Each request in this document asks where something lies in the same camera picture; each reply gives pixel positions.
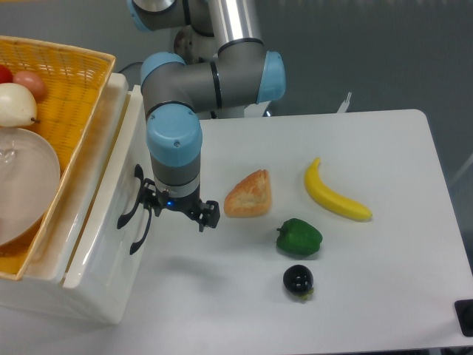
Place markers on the green bell pepper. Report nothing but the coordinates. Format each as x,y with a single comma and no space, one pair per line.
298,237

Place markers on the white drawer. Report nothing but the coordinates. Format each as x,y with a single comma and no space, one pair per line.
102,272

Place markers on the red tomato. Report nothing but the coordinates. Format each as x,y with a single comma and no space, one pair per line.
6,76

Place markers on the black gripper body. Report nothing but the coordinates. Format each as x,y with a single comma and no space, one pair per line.
189,205

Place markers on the black table corner device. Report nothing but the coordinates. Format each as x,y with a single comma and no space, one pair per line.
464,311

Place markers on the white pear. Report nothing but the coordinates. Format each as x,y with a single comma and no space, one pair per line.
18,106

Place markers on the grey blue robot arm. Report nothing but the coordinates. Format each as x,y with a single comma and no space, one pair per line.
173,132

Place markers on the white drawer cabinet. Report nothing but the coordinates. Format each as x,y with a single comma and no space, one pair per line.
41,288

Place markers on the pink peach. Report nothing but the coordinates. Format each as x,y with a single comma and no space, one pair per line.
33,82

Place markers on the bread pastry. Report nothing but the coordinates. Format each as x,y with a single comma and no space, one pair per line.
251,197

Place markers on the orange woven basket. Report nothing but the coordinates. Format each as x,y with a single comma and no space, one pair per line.
75,78

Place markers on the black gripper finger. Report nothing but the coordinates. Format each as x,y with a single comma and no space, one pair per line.
149,197
206,214

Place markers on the yellow banana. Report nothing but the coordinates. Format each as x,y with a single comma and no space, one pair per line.
332,200

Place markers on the lower drawer black handle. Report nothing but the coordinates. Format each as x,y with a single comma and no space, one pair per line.
136,245

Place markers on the dark purple eggplant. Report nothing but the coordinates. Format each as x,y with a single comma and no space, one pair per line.
298,281

